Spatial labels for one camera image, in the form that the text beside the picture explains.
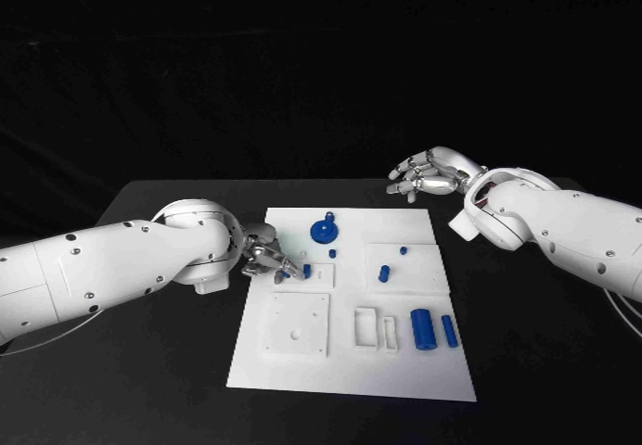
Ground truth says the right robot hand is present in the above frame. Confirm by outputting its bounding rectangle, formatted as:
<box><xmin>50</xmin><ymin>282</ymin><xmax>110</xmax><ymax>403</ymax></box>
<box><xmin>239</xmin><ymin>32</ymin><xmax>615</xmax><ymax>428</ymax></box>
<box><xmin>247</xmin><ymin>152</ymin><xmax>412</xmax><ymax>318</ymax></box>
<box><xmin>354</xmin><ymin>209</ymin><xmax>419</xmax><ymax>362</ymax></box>
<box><xmin>386</xmin><ymin>146</ymin><xmax>490</xmax><ymax>205</ymax></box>

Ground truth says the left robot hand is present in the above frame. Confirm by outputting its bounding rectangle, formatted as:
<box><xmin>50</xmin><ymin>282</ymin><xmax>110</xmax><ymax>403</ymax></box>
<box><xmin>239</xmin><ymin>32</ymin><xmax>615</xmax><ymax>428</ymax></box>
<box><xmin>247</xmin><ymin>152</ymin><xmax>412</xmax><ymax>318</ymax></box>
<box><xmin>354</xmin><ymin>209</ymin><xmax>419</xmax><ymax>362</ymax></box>
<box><xmin>240</xmin><ymin>222</ymin><xmax>309</xmax><ymax>286</ymax></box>

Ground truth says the white task board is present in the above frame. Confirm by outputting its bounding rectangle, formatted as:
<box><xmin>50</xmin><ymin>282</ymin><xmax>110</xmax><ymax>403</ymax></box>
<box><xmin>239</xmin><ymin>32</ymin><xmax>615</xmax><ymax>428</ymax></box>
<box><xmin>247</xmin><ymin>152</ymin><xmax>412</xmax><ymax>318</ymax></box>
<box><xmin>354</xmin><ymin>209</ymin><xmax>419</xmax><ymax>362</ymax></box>
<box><xmin>226</xmin><ymin>207</ymin><xmax>478</xmax><ymax>403</ymax></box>

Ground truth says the blue gear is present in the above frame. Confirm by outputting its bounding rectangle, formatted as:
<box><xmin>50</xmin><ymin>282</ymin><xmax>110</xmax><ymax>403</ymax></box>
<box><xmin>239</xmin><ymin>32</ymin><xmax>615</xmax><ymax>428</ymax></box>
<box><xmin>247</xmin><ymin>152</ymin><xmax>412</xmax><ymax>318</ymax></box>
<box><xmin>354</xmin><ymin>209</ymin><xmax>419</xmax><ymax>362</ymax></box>
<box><xmin>309</xmin><ymin>210</ymin><xmax>341</xmax><ymax>245</ymax></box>

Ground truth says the thick blue cylinder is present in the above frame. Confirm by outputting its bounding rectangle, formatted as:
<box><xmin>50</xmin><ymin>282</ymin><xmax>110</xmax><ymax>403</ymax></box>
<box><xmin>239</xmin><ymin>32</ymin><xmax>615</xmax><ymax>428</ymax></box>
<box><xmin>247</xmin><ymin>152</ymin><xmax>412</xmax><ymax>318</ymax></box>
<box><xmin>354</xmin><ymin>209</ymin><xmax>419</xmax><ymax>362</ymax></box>
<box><xmin>410</xmin><ymin>308</ymin><xmax>441</xmax><ymax>352</ymax></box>

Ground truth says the thin blue cylinder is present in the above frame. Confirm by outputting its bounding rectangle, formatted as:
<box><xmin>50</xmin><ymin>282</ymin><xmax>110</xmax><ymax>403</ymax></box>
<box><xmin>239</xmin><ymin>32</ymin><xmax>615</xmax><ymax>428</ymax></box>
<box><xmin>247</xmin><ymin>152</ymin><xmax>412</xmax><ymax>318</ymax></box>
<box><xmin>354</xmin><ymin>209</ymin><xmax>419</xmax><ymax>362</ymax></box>
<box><xmin>441</xmin><ymin>314</ymin><xmax>461</xmax><ymax>350</ymax></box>

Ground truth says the white cable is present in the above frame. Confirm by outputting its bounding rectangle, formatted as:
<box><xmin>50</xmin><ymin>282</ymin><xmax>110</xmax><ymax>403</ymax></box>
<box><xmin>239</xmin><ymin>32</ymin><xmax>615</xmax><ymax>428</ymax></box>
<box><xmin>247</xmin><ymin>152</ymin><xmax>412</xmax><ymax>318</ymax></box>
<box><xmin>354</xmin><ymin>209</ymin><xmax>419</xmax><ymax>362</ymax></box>
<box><xmin>602</xmin><ymin>287</ymin><xmax>642</xmax><ymax>339</ymax></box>
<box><xmin>0</xmin><ymin>309</ymin><xmax>107</xmax><ymax>358</ymax></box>
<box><xmin>612</xmin><ymin>292</ymin><xmax>642</xmax><ymax>326</ymax></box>

